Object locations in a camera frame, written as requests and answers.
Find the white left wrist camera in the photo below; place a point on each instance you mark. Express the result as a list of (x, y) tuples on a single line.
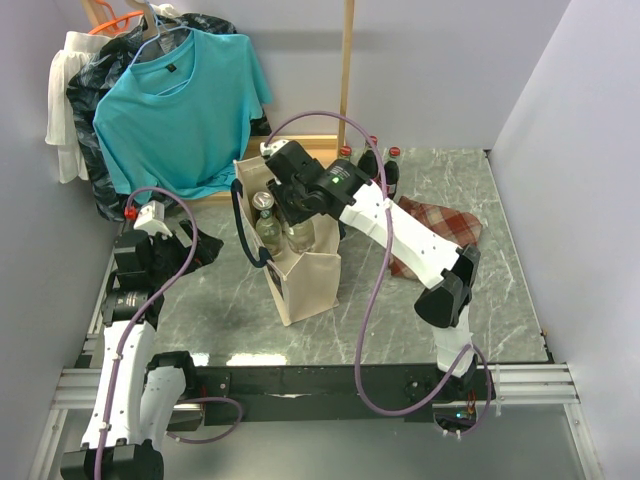
[(150, 218)]

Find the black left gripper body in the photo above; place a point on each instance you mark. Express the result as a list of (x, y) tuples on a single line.
[(169, 252)]

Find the Coca-Cola glass bottle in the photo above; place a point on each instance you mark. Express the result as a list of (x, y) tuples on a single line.
[(345, 152), (391, 170), (368, 163)]

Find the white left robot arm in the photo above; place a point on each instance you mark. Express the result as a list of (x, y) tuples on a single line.
[(138, 390)]

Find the green cap clear bottle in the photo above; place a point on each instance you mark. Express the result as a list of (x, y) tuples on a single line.
[(269, 230), (301, 236)]

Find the beige canvas tote bag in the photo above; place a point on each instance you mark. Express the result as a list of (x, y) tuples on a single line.
[(302, 285)]

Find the silver top drink can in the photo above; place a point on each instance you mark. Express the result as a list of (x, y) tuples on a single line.
[(263, 201)]

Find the orange plastic hanger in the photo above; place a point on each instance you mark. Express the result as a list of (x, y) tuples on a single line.
[(104, 20)]

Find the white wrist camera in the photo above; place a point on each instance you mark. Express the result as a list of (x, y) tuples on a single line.
[(150, 218), (268, 149)]

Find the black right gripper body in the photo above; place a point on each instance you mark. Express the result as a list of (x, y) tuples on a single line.
[(289, 200)]

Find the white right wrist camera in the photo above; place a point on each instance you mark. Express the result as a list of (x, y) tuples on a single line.
[(268, 149)]

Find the aluminium rail profile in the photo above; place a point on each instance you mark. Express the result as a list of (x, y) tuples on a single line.
[(534, 384)]

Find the red plaid cloth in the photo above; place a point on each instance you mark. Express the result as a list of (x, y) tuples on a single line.
[(462, 228)]

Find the light blue wire hanger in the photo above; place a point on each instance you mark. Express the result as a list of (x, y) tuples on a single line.
[(155, 40)]

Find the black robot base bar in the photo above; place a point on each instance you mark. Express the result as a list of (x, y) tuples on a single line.
[(312, 393)]

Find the white hanging garment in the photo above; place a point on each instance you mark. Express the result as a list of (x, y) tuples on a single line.
[(61, 133)]

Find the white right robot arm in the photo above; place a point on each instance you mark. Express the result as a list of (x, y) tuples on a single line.
[(446, 270)]

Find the dark floral patterned shirt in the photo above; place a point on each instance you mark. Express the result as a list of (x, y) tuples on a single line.
[(95, 79)]

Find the turquoise t-shirt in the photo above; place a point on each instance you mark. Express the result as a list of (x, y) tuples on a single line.
[(180, 121)]

